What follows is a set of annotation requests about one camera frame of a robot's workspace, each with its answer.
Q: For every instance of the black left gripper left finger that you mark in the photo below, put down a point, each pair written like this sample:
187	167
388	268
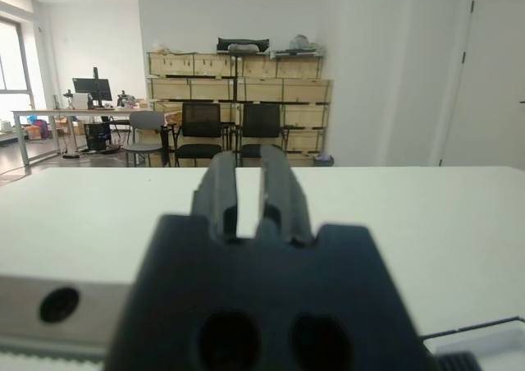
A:
217	190

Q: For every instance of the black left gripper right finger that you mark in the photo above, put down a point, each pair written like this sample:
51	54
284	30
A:
283	190

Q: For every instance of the black mesh office chair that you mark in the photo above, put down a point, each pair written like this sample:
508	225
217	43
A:
201	120
260	120

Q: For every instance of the grey office chair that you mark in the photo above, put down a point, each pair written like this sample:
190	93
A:
145	121

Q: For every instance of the black computer tower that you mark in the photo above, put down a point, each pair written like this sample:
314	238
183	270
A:
97	136

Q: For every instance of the crumpled plastic bag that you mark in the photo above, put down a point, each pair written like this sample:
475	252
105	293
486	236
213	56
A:
300	42

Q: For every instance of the long black bag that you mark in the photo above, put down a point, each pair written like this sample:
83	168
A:
244	42

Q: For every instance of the black computer monitor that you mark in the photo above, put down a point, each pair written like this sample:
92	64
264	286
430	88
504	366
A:
92	88

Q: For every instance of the white desktop device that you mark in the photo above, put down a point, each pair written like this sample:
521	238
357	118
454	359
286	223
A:
82	101

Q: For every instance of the long grey desk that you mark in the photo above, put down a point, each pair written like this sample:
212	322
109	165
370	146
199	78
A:
49	111

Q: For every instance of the white room door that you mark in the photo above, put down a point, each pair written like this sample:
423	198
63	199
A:
492	79

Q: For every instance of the large office window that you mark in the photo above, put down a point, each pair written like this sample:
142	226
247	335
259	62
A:
10	59

